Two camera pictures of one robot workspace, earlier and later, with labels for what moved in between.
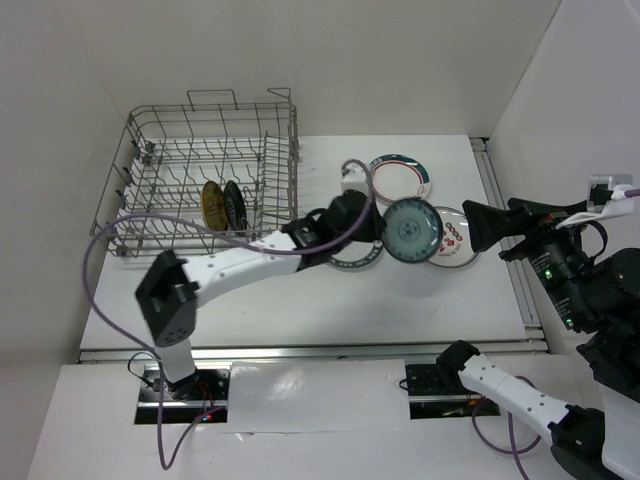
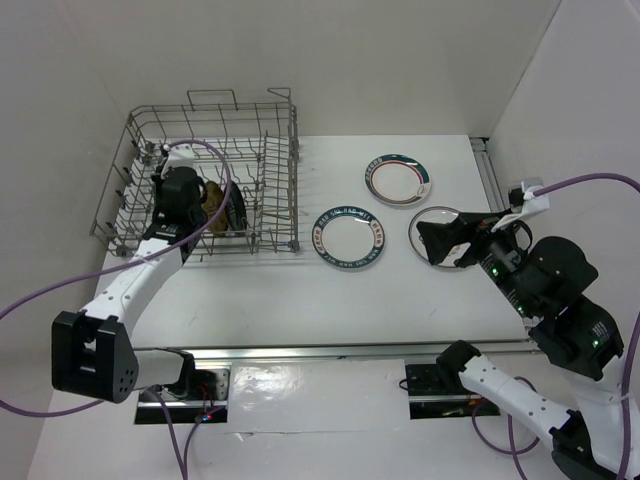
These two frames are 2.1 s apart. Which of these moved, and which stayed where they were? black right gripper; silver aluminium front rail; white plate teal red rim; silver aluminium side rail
Moved: black right gripper
Stayed: white plate teal red rim; silver aluminium side rail; silver aluminium front rail
